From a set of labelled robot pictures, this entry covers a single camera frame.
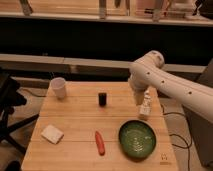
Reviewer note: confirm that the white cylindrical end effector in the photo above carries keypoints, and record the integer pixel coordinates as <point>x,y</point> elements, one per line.
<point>139,97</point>

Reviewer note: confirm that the black eraser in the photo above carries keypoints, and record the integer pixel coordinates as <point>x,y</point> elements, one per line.
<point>102,98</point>

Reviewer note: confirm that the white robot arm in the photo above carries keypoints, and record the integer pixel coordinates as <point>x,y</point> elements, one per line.
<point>147,71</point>

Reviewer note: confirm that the small white bottle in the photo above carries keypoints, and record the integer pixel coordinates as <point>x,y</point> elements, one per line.
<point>145,107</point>

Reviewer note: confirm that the green bowl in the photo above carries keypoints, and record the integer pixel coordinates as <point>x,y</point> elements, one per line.
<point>137,139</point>

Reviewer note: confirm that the orange carrot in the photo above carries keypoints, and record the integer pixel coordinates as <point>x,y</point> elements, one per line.
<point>99,143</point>

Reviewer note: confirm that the white paper cup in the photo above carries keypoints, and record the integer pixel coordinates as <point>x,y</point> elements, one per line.
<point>58,85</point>

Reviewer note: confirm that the white sponge block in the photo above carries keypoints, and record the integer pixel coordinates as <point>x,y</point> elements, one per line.
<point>52,134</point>

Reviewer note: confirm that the black office chair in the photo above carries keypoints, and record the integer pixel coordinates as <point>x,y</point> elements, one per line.
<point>9,98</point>

